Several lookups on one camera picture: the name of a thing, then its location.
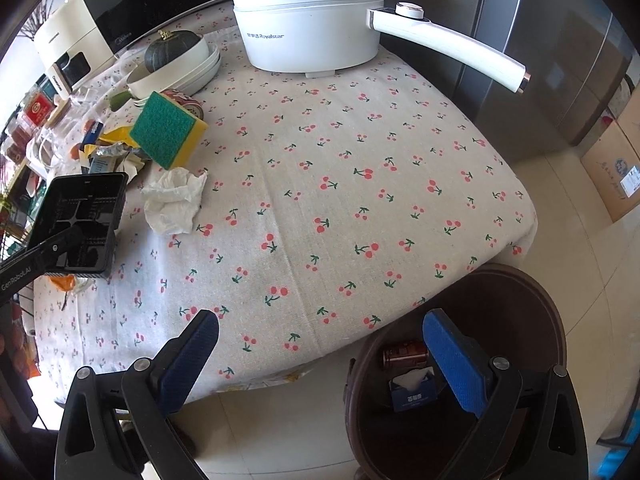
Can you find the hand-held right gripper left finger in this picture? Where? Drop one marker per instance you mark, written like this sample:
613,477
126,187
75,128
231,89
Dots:
192,355

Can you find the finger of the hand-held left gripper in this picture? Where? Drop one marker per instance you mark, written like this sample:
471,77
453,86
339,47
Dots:
55,248

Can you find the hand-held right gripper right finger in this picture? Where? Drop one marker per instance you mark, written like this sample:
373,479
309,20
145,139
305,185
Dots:
455,365

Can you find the black plastic food tray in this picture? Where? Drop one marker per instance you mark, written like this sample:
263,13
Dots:
95,200

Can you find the brown trash bin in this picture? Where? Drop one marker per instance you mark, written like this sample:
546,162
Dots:
525,310

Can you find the orange wrapper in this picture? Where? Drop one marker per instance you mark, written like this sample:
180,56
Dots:
65,282

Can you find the red drink can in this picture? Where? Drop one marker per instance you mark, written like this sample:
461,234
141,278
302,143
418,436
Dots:
402,352
187,101

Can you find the blue tissue box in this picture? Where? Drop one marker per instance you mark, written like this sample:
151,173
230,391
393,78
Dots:
410,397

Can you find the metal storage rack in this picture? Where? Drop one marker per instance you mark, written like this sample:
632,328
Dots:
15,195

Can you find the blue packet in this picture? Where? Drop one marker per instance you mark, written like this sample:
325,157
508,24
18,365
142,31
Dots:
100,164

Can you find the crumpled white tissue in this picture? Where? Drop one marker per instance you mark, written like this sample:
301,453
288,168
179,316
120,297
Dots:
172,200

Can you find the large yellow snack wrapper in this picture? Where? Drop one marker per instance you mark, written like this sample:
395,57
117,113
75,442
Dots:
120,137

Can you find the red tea box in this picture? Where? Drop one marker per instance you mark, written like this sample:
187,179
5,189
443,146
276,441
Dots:
37,110

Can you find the green and yellow sponge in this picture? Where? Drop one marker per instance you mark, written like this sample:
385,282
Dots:
160,127

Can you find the white countertop appliance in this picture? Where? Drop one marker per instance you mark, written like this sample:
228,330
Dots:
70,35

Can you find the cherry print tablecloth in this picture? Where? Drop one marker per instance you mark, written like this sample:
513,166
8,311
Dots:
325,185

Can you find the dark green pumpkin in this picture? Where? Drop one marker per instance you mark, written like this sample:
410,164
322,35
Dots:
167,52

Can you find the white plate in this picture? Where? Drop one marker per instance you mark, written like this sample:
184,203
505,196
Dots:
207,81
218,64

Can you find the stack of cream plates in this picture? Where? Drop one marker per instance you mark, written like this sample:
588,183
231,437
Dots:
213,54

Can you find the cardboard box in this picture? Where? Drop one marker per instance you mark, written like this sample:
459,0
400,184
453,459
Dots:
615,170

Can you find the white microwave oven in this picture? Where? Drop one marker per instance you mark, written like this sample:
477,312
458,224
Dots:
125,0

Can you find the white electric cooking pot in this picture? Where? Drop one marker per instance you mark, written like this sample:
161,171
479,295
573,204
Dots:
300,40

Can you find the grey refrigerator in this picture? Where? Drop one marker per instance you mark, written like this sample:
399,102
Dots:
525,20

